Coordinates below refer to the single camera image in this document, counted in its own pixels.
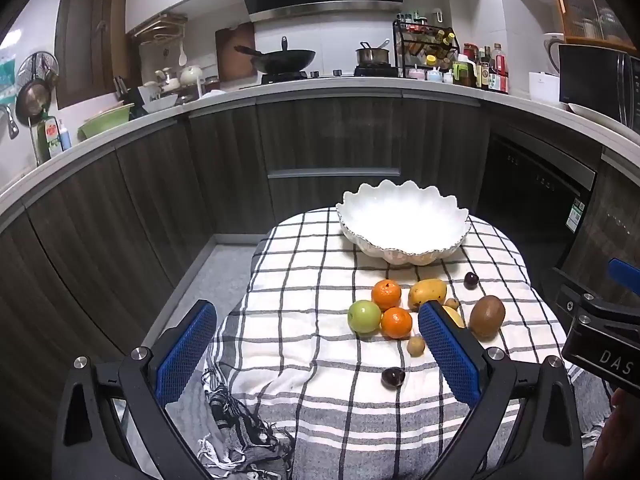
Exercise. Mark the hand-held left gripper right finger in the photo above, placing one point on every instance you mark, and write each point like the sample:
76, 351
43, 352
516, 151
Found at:
450, 355

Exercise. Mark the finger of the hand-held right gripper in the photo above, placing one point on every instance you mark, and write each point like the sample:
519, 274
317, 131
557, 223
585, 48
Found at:
575, 297
625, 271

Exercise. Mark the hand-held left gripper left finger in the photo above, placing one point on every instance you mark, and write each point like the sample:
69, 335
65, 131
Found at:
185, 355

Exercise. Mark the yellow lemon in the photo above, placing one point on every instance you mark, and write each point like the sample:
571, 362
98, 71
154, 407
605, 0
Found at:
456, 317

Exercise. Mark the brown kiwi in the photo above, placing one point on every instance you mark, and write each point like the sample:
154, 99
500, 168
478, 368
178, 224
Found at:
486, 316

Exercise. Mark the green apple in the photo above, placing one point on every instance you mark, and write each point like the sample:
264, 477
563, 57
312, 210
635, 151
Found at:
365, 316

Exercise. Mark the white scalloped bowl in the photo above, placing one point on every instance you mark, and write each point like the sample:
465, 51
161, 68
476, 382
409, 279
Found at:
400, 220

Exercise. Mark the person's right hand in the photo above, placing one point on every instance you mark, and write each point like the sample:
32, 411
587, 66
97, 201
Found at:
620, 435

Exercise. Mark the small brown longan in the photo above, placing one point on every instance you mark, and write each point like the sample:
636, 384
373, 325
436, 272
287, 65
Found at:
415, 346
451, 303

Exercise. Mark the orange tangerine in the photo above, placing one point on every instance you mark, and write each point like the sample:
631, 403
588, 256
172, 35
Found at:
386, 294
396, 322

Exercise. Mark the yellow mango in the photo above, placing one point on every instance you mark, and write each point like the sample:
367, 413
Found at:
425, 291

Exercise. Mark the dark plum near bowl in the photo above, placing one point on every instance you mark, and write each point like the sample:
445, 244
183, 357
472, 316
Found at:
470, 280

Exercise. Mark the black built-in dishwasher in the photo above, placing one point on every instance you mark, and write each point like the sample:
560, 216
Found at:
535, 185

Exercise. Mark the black white checked cloth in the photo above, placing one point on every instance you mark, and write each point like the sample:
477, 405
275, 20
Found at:
310, 320

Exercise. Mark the white plate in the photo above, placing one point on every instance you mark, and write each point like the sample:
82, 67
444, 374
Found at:
600, 116

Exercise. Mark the dark wood base cabinets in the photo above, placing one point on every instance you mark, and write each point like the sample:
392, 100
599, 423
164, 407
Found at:
150, 185

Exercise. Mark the black microwave oven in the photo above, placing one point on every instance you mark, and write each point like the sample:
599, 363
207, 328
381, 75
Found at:
590, 80

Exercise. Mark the row of condiment bottles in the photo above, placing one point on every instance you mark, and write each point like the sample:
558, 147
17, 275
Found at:
482, 70

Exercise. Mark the green basin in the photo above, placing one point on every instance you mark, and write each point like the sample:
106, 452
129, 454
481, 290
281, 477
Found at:
105, 122

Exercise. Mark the blue white bottle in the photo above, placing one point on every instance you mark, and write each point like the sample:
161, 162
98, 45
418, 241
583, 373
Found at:
65, 136

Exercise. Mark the large white mixing bowl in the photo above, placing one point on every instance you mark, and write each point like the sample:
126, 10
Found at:
160, 101

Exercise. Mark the green dish soap bottle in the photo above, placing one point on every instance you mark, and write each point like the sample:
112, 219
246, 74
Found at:
50, 135

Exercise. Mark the pastel seasoning jar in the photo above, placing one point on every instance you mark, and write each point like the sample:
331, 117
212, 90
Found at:
434, 75
416, 74

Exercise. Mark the black knife block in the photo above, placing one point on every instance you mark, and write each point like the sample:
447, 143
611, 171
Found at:
127, 96

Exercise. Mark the white teapot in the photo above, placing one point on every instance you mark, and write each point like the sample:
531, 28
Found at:
191, 76

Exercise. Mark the steel faucet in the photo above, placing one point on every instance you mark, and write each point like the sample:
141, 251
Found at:
10, 122

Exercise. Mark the white spatula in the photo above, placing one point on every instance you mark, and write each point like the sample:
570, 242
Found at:
182, 57

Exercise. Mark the hanging frying pan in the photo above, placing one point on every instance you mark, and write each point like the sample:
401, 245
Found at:
30, 99

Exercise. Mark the brown cutting board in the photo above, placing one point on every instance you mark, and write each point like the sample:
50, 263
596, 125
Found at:
232, 55

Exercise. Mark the black gas stove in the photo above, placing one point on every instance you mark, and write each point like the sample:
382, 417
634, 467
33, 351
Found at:
325, 76

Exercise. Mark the steel saucepan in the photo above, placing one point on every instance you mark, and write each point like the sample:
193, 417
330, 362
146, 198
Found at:
372, 54

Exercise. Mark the black wok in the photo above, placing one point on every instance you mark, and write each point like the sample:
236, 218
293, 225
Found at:
282, 58

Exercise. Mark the glass door wall cabinet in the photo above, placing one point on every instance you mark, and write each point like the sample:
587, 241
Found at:
585, 5

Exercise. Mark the wooden wall shelf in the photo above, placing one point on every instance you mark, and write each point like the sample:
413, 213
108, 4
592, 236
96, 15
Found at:
160, 27

